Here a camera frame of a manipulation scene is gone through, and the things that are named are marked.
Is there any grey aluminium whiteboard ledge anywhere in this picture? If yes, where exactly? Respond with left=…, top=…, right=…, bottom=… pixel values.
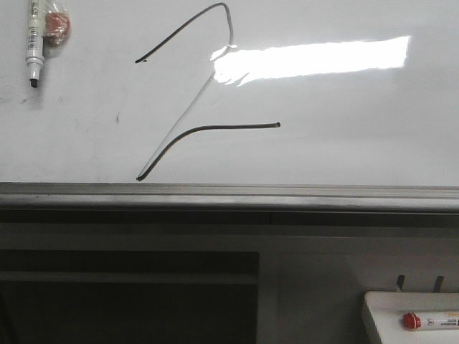
left=1, top=183, right=458, bottom=227

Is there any white marker tray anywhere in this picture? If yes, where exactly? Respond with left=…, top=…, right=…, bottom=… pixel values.
left=361, top=292, right=458, bottom=343

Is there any dark rectangular panel below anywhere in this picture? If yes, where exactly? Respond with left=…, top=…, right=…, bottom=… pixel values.
left=1, top=250, right=259, bottom=343

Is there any red-capped white marker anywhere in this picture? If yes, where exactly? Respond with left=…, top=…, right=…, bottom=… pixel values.
left=402, top=311, right=458, bottom=331

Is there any left metal tray hook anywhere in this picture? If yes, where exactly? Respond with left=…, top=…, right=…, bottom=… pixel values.
left=395, top=274, right=405, bottom=292

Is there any metal tray hook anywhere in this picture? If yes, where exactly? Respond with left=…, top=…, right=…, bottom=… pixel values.
left=433, top=275, right=444, bottom=293
left=395, top=274, right=405, bottom=292

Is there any right metal tray hook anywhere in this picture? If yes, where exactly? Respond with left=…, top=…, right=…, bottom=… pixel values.
left=433, top=275, right=444, bottom=293

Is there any red round magnet with tape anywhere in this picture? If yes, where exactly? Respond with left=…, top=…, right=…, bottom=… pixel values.
left=43, top=1, right=71, bottom=58

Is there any white black-tipped whiteboard marker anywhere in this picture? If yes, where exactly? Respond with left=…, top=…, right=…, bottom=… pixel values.
left=26, top=0, right=46, bottom=88

